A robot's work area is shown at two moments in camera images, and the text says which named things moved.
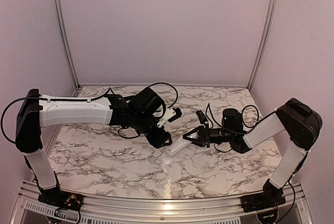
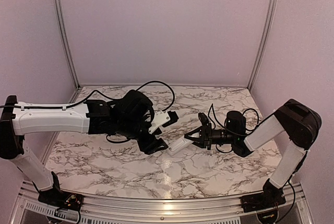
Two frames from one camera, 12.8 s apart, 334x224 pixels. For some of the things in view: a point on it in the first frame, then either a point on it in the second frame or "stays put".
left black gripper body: x=156 y=139 → x=148 y=146
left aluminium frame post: x=59 y=24 stays put
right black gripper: x=204 y=136 stays put
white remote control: x=176 y=147 stays put
